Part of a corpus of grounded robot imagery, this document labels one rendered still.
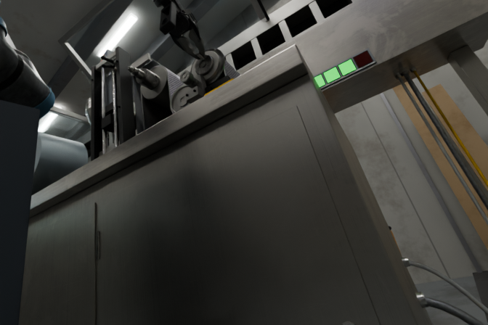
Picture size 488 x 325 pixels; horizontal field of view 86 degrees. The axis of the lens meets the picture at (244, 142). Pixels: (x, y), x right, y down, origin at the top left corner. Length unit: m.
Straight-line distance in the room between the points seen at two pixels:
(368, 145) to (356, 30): 2.56
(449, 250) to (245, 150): 3.19
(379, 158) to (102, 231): 3.26
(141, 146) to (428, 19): 1.02
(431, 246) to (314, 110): 3.16
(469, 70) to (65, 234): 1.36
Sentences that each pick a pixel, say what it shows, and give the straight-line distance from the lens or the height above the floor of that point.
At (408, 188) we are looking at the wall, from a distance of 3.50.
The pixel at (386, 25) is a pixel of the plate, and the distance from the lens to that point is 1.19.
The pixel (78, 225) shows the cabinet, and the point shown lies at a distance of 0.72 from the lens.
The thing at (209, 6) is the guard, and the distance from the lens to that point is 1.50.
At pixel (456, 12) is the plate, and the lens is 1.20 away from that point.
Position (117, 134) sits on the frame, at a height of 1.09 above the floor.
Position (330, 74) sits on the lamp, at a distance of 1.11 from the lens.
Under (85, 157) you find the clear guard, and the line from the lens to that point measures 1.71.
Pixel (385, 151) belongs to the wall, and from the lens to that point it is 3.57.
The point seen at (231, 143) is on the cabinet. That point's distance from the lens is 0.45.
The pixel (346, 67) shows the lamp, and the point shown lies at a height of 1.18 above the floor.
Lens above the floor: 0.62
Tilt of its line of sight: 24 degrees up
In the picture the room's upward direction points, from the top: 15 degrees counter-clockwise
